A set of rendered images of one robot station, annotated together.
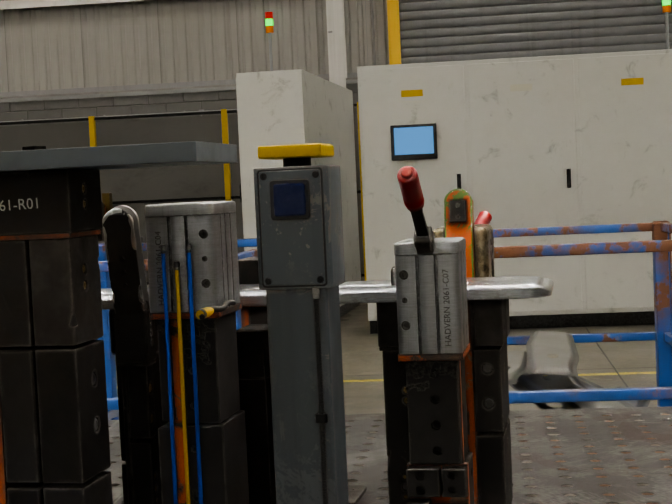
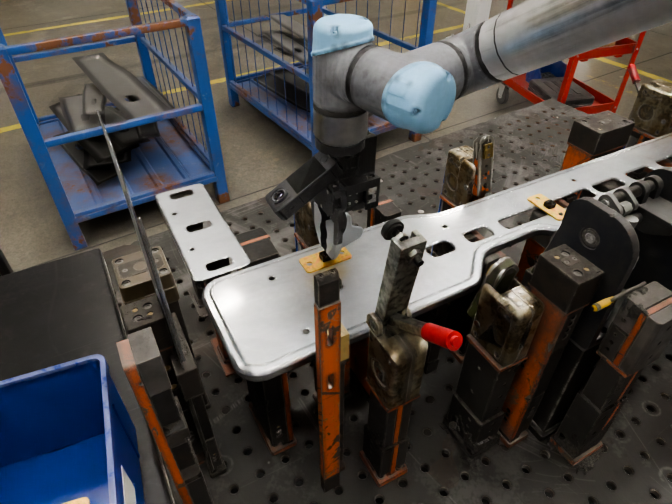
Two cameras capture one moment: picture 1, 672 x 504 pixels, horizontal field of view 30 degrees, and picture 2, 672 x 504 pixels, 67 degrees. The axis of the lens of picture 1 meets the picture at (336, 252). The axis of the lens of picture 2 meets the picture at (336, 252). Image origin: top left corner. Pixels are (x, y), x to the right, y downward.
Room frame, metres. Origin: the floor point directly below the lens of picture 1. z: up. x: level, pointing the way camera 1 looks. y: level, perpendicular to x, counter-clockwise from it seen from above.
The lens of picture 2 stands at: (1.24, 1.28, 1.57)
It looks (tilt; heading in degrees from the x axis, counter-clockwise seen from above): 40 degrees down; 320
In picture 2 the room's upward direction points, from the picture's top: straight up
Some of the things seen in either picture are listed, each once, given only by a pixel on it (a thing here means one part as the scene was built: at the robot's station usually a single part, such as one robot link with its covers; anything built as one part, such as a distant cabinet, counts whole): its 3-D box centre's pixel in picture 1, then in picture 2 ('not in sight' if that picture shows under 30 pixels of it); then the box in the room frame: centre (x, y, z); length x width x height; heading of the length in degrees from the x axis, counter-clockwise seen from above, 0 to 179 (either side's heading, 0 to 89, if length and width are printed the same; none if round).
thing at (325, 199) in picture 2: not in sight; (343, 172); (1.73, 0.86, 1.18); 0.09 x 0.08 x 0.12; 79
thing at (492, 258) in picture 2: not in sight; (463, 294); (1.63, 0.62, 0.84); 0.12 x 0.05 x 0.29; 169
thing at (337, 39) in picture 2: not in sight; (343, 66); (1.73, 0.86, 1.34); 0.09 x 0.08 x 0.11; 3
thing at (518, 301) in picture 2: not in sight; (489, 374); (1.46, 0.77, 0.88); 0.11 x 0.09 x 0.37; 169
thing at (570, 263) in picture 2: not in sight; (532, 358); (1.43, 0.71, 0.91); 0.07 x 0.05 x 0.42; 169
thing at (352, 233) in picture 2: not in sight; (346, 236); (1.71, 0.87, 1.07); 0.06 x 0.03 x 0.09; 79
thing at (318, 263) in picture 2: not in sight; (325, 256); (1.74, 0.89, 1.03); 0.08 x 0.04 x 0.01; 79
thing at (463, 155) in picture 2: not in sight; (457, 221); (1.78, 0.47, 0.87); 0.12 x 0.09 x 0.35; 169
